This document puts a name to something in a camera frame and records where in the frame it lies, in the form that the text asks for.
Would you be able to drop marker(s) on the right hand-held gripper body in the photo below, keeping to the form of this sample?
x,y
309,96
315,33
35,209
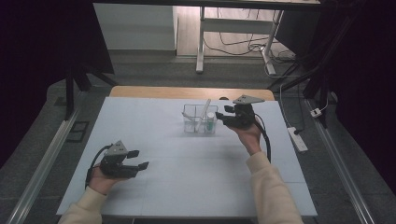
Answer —
x,y
243,116

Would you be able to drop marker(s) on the black floor frame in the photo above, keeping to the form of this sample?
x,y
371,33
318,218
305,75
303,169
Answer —
x,y
77,131

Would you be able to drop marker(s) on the black stand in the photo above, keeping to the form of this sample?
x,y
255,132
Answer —
x,y
320,90
70,93

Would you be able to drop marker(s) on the small white adapter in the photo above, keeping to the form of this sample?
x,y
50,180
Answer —
x,y
315,112

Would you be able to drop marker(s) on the white desk frame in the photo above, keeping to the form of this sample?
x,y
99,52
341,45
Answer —
x,y
236,25

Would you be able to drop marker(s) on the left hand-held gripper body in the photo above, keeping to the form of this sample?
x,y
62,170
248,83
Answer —
x,y
115,168

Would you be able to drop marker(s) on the dark round table grommet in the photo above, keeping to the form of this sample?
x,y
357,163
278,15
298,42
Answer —
x,y
223,98

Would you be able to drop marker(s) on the white table mat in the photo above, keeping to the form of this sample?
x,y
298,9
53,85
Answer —
x,y
186,186

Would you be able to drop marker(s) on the white power strip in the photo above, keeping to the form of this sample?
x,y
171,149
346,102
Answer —
x,y
297,140

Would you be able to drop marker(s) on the aluminium rail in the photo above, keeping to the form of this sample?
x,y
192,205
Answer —
x,y
43,168
339,168

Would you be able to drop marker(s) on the white cabinet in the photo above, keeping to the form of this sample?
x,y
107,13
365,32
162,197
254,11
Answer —
x,y
134,28

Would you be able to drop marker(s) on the person's left hand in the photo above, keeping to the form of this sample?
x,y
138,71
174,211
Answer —
x,y
101,182

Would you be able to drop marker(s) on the person's right hand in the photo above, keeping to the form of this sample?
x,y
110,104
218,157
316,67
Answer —
x,y
250,138

